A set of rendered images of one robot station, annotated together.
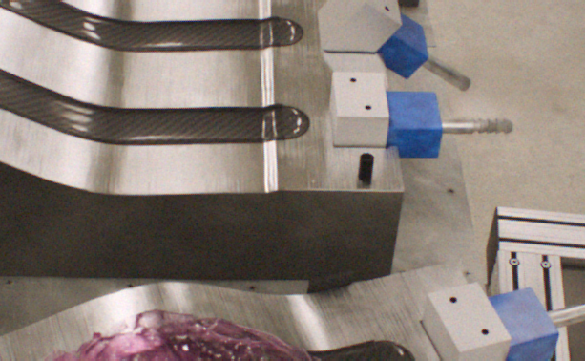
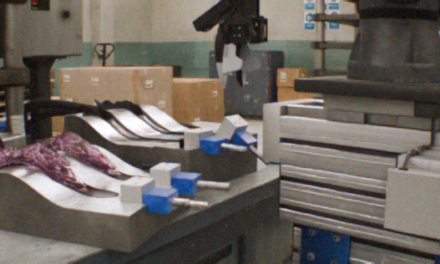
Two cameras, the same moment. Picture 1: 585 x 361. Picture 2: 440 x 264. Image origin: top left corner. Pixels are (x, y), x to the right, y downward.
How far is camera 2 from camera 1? 82 cm
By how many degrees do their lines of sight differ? 48
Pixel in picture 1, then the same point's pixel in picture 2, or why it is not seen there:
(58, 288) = not seen: hidden behind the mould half
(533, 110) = not seen: outside the picture
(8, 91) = (115, 124)
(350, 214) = (174, 159)
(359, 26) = (224, 126)
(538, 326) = (189, 177)
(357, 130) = (189, 138)
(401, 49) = (239, 139)
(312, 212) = (164, 157)
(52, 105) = (125, 131)
